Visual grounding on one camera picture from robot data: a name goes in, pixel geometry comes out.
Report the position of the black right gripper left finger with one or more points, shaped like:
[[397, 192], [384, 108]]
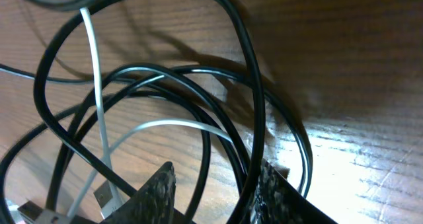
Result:
[[152, 203]]

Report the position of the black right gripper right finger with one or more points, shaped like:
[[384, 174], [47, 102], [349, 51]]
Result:
[[277, 201]]

